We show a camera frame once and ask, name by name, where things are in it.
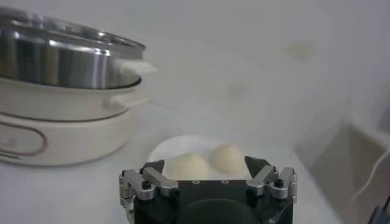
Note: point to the cream electric cooker base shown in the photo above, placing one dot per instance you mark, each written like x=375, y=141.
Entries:
x=76, y=137

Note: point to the white steamed baozi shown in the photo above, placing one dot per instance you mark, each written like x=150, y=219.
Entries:
x=227, y=158
x=189, y=167

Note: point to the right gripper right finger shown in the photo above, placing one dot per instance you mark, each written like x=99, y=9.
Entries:
x=263, y=179

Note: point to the white round plate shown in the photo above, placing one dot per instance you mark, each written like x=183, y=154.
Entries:
x=170, y=149

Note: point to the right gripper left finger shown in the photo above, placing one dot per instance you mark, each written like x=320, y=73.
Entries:
x=158, y=181

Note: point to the stainless steel steamer basket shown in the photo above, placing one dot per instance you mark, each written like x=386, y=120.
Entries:
x=61, y=64

